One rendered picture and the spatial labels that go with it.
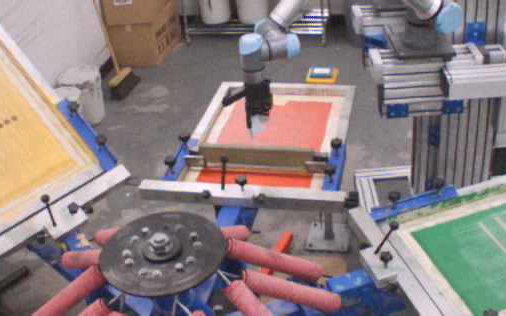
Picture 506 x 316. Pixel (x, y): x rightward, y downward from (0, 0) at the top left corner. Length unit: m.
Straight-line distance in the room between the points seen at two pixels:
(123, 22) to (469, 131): 3.35
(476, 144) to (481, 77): 0.57
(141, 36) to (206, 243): 4.12
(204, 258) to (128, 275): 0.18
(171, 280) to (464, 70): 1.51
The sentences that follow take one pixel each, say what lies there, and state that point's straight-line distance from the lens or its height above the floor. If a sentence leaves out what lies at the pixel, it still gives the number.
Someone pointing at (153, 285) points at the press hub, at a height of 1.31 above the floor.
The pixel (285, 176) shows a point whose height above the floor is 0.96.
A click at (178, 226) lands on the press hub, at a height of 1.32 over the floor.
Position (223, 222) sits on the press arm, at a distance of 2.03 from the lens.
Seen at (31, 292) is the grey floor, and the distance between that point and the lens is 3.61.
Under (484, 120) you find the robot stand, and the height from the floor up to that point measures 0.81.
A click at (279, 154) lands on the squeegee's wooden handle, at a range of 2.31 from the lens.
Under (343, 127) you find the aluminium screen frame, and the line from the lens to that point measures 2.54.
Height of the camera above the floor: 2.29
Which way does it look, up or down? 33 degrees down
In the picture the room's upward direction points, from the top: 6 degrees counter-clockwise
